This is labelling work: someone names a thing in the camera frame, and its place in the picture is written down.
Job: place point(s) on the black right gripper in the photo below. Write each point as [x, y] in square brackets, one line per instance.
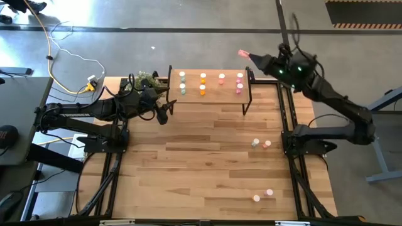
[270, 66]

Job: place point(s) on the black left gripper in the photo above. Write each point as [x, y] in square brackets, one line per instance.
[149, 97]

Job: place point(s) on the salmon red pill bottle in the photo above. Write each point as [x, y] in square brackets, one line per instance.
[221, 76]
[267, 143]
[243, 53]

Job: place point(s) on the lilac pink pill bottle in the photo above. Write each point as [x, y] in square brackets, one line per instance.
[239, 86]
[240, 75]

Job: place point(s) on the orange pill bottle white cap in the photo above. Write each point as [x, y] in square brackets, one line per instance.
[256, 198]
[203, 75]
[202, 87]

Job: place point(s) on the small bottles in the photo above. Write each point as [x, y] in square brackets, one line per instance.
[269, 192]

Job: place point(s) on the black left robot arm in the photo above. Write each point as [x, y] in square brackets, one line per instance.
[88, 108]

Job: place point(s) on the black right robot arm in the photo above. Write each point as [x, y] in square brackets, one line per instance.
[339, 100]

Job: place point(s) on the potted green plant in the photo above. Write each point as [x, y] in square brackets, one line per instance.
[156, 82]

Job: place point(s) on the yellow white power plug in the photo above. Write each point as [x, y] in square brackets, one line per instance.
[91, 82]

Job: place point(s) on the black mat hazard stripe edge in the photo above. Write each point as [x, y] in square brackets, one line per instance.
[361, 12]

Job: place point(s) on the black desk leg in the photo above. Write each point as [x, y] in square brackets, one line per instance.
[53, 158]

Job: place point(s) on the white strip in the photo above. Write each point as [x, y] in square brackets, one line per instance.
[293, 223]
[117, 222]

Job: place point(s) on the grey desk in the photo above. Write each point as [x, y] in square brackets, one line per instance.
[25, 94]

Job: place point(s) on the grey flat device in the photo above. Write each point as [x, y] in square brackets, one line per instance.
[15, 71]

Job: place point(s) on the black round device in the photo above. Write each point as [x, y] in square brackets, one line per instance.
[7, 136]

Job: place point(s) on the person's foot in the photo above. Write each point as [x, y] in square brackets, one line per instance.
[29, 5]
[5, 19]

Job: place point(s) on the black rounded object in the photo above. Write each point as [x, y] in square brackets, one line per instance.
[7, 204]

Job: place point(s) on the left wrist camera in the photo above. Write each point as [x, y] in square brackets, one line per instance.
[162, 116]

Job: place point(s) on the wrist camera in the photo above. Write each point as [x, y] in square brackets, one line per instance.
[162, 116]
[284, 51]

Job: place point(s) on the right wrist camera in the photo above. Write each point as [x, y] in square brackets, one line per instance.
[284, 51]

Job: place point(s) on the wooden shelf black metal frame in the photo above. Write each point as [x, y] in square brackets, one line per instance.
[213, 94]

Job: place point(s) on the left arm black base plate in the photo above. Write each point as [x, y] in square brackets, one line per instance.
[94, 149]

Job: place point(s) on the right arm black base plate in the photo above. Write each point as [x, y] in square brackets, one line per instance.
[328, 146]

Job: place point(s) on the blue grey metal cart frame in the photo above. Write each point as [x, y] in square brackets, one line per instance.
[386, 176]

